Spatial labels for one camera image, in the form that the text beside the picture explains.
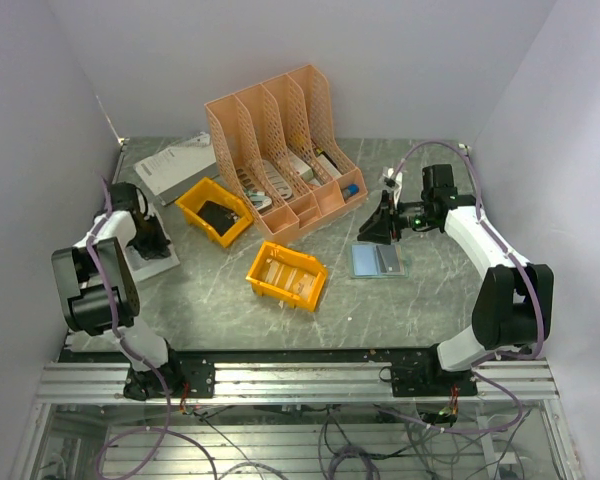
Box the white bin with cards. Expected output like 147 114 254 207
125 204 180 282

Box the yellow bin with cards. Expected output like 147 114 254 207
246 241 328 312

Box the white paper booklet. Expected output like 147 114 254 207
134 132 219 206

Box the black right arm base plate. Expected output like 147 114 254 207
378 365 477 398

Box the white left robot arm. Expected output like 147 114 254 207
51 182 185 401

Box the blue capped bottle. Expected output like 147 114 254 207
342 184 359 198

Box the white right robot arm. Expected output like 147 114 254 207
358 164 554 396

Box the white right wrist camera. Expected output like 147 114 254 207
380 167 403 203

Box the yellow bin with black items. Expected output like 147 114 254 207
175 177 254 248

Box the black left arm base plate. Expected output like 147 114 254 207
123 362 215 401

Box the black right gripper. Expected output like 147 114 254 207
357 191 436 245

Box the black credit card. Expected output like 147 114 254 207
376 245 404 275

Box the peach plastic file organizer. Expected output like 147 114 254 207
205 65 368 245

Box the aluminium frame rail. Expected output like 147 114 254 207
36 360 559 405

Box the white stapler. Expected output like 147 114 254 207
247 191 273 213

